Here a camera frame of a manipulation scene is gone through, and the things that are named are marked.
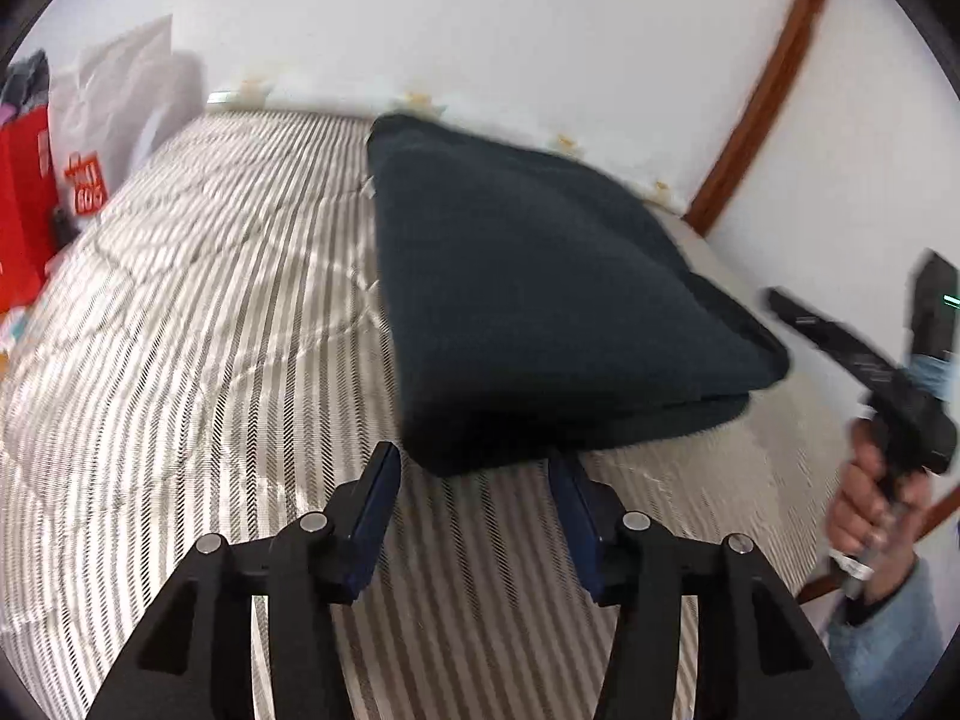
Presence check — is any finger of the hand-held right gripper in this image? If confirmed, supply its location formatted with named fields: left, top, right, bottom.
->
left=765, top=285, right=902, bottom=400

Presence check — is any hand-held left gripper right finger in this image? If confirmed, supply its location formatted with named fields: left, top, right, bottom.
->
left=547, top=454, right=863, bottom=720

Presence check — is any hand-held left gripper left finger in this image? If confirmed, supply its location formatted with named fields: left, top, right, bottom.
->
left=86, top=441, right=404, bottom=720

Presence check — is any black t-shirt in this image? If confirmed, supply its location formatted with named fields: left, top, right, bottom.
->
left=366, top=114, right=790, bottom=477

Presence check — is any person's right forearm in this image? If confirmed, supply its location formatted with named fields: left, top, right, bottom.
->
left=825, top=551, right=952, bottom=720

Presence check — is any person's right hand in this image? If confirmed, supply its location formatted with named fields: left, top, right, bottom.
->
left=825, top=418, right=932, bottom=602

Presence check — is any striped mattress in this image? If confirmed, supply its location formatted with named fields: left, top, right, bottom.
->
left=0, top=109, right=886, bottom=720

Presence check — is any red paper bag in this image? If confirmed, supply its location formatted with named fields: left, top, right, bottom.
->
left=0, top=101, right=61, bottom=312

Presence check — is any white shopping bag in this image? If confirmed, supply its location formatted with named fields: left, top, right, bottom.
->
left=49, top=15, right=177, bottom=218

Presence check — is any grey plaid cloth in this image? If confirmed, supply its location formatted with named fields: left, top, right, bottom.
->
left=0, top=49, right=50, bottom=121

